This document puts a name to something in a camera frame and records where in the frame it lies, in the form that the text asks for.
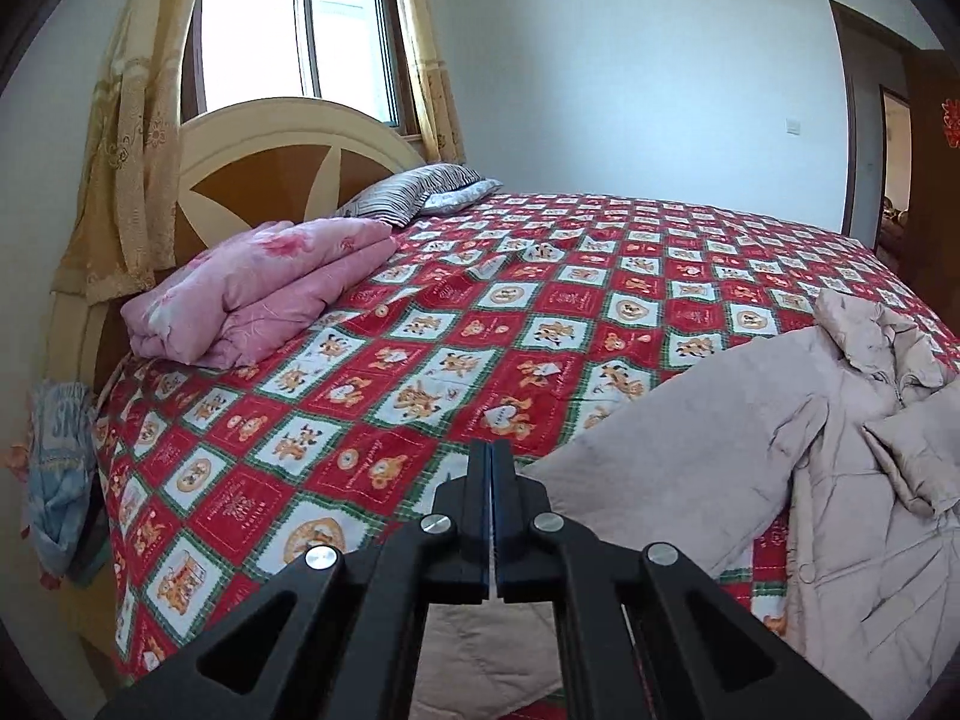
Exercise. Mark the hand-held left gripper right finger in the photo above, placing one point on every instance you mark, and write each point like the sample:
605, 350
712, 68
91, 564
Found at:
504, 511

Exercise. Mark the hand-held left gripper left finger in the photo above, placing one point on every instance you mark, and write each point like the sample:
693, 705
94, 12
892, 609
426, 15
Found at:
475, 510

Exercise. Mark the light pink puffer jacket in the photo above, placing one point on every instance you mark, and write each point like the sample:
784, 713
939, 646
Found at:
840, 480

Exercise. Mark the red bear-print bedspread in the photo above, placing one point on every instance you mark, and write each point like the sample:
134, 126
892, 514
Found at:
420, 360

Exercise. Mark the grey patterned pillow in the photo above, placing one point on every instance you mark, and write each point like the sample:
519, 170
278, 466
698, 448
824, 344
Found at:
459, 195

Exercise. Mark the folded pink floral quilt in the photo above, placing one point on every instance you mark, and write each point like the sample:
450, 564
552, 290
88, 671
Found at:
251, 281

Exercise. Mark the striped pillow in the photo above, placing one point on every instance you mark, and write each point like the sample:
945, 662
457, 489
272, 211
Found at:
401, 195

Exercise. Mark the cream and brown headboard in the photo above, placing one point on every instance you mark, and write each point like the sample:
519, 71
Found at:
247, 187

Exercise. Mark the blue printed hanging cloth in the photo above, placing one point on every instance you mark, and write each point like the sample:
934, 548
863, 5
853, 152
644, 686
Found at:
60, 465

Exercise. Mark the window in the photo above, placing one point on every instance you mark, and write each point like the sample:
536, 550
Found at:
300, 30

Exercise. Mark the red paper door decoration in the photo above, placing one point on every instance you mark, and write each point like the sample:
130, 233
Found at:
951, 124

